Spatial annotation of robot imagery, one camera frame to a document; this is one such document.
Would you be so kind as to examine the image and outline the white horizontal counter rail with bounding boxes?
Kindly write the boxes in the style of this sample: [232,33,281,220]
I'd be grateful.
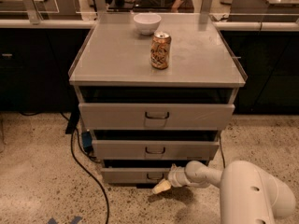
[0,20,299,32]

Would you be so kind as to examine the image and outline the grey metal drawer cabinet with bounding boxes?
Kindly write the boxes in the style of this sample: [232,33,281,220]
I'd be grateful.
[70,13,246,174]

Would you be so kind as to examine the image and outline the white ceramic bowl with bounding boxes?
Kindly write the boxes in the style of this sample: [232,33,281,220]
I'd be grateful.
[134,13,162,35]

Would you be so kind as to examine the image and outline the black counter base cabinets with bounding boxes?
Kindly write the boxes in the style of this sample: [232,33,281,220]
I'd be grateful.
[0,28,299,114]

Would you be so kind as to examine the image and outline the grey drawer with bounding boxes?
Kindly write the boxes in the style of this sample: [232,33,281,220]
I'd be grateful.
[101,168,170,184]
[78,103,235,131]
[93,140,219,161]

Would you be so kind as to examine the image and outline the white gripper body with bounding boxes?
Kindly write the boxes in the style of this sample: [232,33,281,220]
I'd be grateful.
[168,166,189,188]

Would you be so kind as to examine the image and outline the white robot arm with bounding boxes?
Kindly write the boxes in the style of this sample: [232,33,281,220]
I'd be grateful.
[152,161,296,224]

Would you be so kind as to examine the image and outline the blue box behind cabinet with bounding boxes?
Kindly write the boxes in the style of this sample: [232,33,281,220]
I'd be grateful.
[81,132,93,153]

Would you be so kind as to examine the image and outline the black cable left floor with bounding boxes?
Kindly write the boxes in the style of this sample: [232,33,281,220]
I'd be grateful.
[59,111,111,224]

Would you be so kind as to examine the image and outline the orange soda can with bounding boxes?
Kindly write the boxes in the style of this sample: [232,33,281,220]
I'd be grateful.
[150,31,171,70]

